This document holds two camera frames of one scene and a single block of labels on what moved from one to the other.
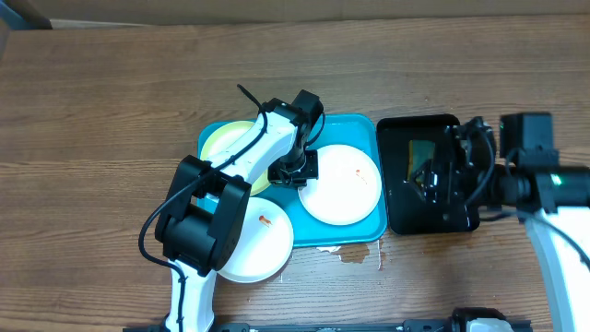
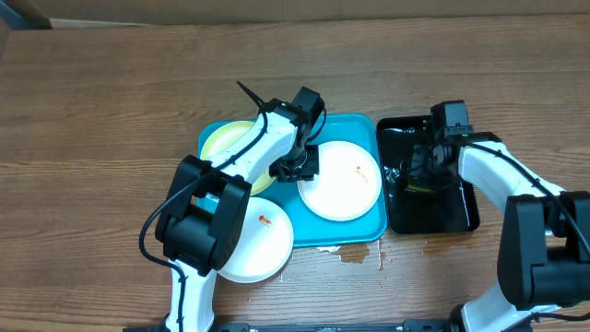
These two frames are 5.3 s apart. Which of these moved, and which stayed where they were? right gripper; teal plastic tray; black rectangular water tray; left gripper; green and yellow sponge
Moved: right gripper; green and yellow sponge
Stayed: black rectangular water tray; teal plastic tray; left gripper
